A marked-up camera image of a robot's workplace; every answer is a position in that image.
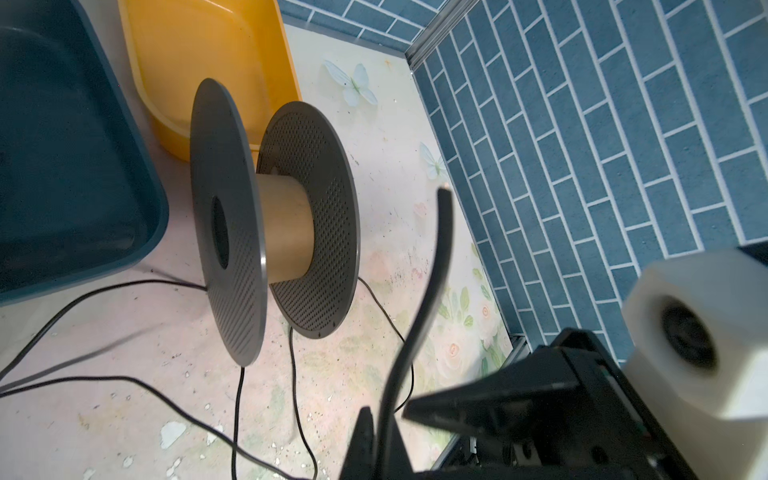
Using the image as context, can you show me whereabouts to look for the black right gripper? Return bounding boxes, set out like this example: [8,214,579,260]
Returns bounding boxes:
[403,328,696,479]

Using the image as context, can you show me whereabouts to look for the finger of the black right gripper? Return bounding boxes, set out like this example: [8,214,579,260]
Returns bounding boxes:
[339,407,414,480]

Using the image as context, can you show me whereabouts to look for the yellow plastic bin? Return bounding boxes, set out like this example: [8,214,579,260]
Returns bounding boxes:
[118,0,301,161]

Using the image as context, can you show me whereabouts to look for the grey perforated cable spool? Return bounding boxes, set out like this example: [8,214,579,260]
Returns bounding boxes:
[190,78,360,367]

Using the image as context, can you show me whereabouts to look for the black thin cable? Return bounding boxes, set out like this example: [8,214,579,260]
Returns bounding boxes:
[0,275,416,480]

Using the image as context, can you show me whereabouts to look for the black corrugated cable conduit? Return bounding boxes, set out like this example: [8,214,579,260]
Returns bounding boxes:
[373,187,455,480]

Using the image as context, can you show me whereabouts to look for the dark teal plastic bin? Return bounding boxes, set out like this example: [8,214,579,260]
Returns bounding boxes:
[1,1,169,304]

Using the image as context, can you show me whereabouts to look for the aluminium corner post right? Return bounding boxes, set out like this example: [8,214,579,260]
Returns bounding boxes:
[405,0,478,73]

